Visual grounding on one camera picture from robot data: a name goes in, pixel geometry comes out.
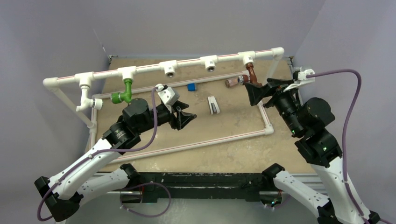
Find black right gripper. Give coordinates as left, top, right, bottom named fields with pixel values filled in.
left=244, top=78, right=303, bottom=135

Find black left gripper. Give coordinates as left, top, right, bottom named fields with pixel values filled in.
left=136, top=100, right=196, bottom=134

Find brown water faucet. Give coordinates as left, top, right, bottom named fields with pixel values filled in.
left=238, top=63, right=262, bottom=87

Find white PVC pipe frame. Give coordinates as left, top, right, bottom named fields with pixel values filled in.
left=42, top=47, right=285, bottom=164

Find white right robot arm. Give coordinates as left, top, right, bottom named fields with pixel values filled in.
left=245, top=78, right=380, bottom=224

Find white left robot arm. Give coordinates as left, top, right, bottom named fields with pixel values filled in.
left=35, top=98, right=196, bottom=222

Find green water faucet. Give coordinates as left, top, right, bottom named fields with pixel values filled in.
left=110, top=78, right=133, bottom=104

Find white water faucet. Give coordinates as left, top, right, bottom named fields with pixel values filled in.
left=76, top=85, right=103, bottom=112

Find blue cube block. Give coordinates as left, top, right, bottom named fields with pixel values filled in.
left=187, top=83, right=197, bottom=91

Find white stapler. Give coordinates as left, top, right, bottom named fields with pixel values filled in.
left=208, top=96, right=220, bottom=115

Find pink capped colourful can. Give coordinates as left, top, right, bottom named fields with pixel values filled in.
left=225, top=77, right=239, bottom=88

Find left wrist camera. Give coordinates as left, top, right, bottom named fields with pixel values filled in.
left=156, top=84, right=180, bottom=113

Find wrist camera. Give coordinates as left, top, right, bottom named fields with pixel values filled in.
left=283, top=66, right=315, bottom=92
left=156, top=84, right=180, bottom=113

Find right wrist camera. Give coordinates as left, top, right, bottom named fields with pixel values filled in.
left=283, top=66, right=315, bottom=92

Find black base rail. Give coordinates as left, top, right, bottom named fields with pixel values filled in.
left=90, top=171, right=329, bottom=205

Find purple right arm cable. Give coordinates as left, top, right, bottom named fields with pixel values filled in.
left=263, top=69, right=396, bottom=224

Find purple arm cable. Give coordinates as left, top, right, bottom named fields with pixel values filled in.
left=263, top=69, right=396, bottom=224
left=36, top=83, right=173, bottom=222

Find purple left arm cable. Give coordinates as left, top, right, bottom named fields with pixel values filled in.
left=36, top=83, right=173, bottom=222

